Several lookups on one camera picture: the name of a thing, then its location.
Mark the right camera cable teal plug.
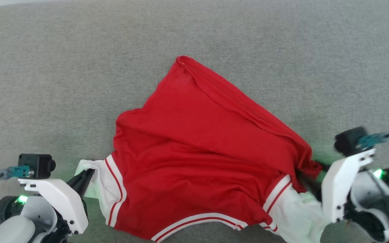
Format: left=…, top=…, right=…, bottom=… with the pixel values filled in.
left=357, top=121, right=389, bottom=150

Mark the grey fabric sofa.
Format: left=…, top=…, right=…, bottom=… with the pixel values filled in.
left=0, top=0, right=389, bottom=243

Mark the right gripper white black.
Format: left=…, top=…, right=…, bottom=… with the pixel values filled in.
left=297, top=148, right=376, bottom=223

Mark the left camera cable teal plug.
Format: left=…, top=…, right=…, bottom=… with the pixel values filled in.
left=0, top=165, right=35, bottom=225

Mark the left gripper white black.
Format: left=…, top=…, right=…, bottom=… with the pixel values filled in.
left=18, top=169, right=96, bottom=235

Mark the camera cable teal plug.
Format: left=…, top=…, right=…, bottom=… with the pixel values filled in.
left=0, top=165, right=35, bottom=225
left=357, top=121, right=389, bottom=150

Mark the red and white basketball jersey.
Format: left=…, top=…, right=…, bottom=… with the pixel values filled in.
left=75, top=55, right=331, bottom=243

